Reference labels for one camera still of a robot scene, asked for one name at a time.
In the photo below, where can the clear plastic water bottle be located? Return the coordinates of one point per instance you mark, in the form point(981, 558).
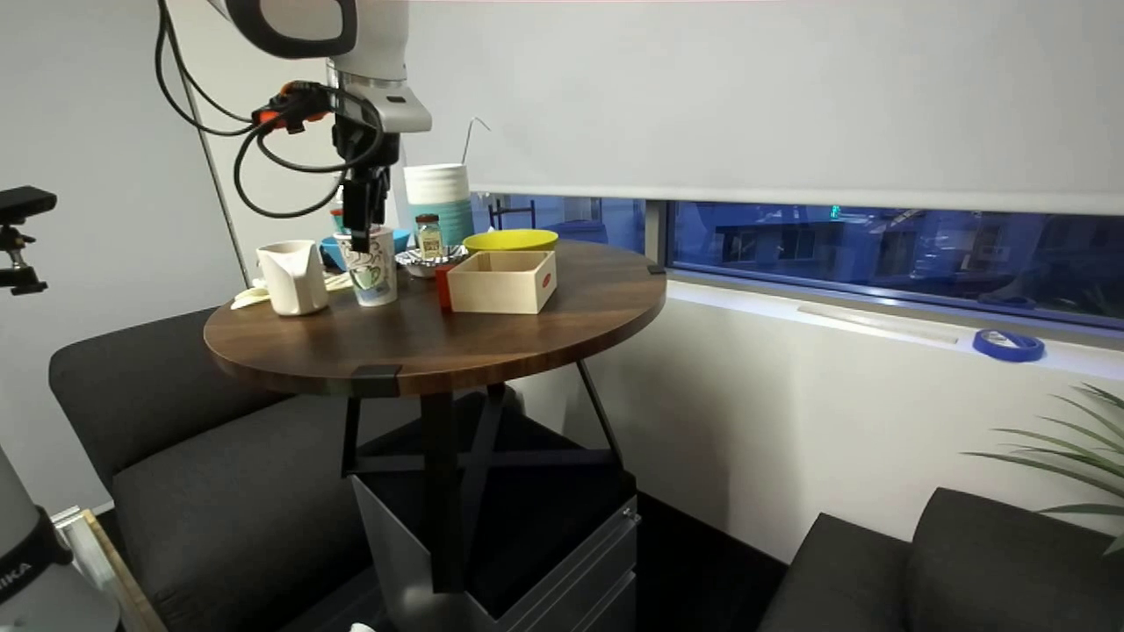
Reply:
point(353, 211)

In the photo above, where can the yellow bowl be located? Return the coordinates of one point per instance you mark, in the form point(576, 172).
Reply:
point(510, 241)

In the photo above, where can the grey metal cabinet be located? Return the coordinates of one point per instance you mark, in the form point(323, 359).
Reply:
point(563, 574)

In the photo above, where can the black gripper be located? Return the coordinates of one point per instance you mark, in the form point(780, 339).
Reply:
point(367, 168)

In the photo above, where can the blue tape roll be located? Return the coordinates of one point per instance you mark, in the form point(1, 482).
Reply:
point(1004, 342)

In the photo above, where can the black table edge bracket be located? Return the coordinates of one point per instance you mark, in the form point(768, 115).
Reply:
point(376, 381)
point(656, 268)

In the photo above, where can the beige frame rail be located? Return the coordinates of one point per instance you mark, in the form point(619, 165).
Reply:
point(111, 574)

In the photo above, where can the white and teal ribbed canister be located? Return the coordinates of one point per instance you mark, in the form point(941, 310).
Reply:
point(441, 193)

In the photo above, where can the green leafy plant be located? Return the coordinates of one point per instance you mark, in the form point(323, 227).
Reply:
point(1083, 456)

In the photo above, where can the blue bowl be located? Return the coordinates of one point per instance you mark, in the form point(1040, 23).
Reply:
point(336, 249)

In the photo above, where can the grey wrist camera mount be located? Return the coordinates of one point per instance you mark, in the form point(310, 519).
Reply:
point(391, 107)

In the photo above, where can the red block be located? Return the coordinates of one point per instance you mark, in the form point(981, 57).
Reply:
point(445, 289)

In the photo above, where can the black camera on tripod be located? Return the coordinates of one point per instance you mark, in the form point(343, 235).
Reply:
point(20, 203)

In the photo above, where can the dark grey sofa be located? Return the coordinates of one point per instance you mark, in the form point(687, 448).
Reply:
point(233, 529)
point(970, 574)

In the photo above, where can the small glass jar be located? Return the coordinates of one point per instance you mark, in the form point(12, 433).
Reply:
point(430, 235)

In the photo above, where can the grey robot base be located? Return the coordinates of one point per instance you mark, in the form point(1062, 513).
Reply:
point(36, 574)

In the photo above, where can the white roller blind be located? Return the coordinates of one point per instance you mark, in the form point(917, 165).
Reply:
point(748, 93)

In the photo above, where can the light wooden box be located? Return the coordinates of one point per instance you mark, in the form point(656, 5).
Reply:
point(502, 289)

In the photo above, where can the thin grey pole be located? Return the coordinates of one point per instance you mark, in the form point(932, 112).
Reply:
point(223, 198)

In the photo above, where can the black table leg frame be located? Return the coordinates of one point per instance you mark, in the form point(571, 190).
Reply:
point(445, 491)

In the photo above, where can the cream pitcher mug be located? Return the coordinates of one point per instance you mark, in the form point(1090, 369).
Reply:
point(291, 282)

